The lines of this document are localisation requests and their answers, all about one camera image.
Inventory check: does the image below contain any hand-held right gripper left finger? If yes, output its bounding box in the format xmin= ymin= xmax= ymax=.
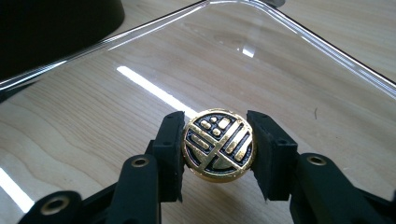
xmin=106 ymin=110 xmax=187 ymax=224

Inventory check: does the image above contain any gold black embossed coin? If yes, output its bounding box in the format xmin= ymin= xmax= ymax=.
xmin=180 ymin=107 xmax=257 ymax=184

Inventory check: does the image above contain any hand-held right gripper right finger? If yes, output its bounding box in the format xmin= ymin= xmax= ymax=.
xmin=246 ymin=109 xmax=396 ymax=224

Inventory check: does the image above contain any grey table cable grommet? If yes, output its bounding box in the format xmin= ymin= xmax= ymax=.
xmin=262 ymin=0 xmax=286 ymax=8

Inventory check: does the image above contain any clear plastic box lid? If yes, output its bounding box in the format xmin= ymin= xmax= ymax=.
xmin=0 ymin=0 xmax=396 ymax=224

